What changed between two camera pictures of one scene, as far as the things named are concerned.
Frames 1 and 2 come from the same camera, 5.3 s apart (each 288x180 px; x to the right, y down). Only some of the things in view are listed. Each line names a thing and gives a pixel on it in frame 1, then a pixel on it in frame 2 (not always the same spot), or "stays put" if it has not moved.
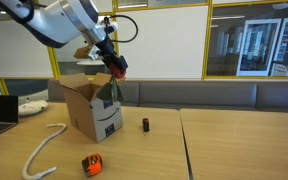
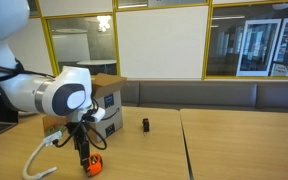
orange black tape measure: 92,164 stays put
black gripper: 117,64 to 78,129
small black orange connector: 146,124 stays put
